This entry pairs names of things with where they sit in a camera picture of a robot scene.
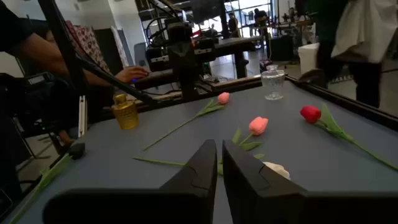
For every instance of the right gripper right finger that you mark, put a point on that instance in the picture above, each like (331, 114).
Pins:
(248, 186)

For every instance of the wooden table board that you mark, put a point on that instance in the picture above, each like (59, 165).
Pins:
(239, 81)

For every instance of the person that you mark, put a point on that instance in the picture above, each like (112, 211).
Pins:
(260, 18)
(363, 31)
(233, 24)
(213, 30)
(12, 28)

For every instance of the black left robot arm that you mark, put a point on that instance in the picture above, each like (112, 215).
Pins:
(184, 68)

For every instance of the white tulip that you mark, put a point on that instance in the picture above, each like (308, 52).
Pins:
(278, 169)

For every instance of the black tulip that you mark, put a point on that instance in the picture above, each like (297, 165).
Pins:
(76, 151)

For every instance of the red tulip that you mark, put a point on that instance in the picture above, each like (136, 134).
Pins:
(311, 114)

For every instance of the patterned fabric panel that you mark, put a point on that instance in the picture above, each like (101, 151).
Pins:
(88, 43)

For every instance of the gold vase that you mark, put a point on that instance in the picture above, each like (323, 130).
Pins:
(126, 112)

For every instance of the clear glass vase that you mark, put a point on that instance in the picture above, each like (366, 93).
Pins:
(273, 82)

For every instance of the pink tulip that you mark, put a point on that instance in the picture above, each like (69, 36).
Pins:
(224, 98)
(258, 126)

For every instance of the white metal bracket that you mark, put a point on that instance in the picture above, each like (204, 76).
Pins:
(82, 115)

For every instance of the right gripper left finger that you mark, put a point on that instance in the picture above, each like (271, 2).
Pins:
(202, 174)

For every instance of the black table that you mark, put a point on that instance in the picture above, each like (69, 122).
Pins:
(236, 46)

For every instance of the black crate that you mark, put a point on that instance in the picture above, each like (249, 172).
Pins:
(281, 48)

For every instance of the person's hand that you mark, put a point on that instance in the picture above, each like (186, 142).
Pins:
(130, 73)

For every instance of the blue-grey table mat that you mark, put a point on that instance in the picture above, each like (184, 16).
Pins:
(311, 149)

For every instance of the white box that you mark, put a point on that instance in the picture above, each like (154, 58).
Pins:
(308, 57)

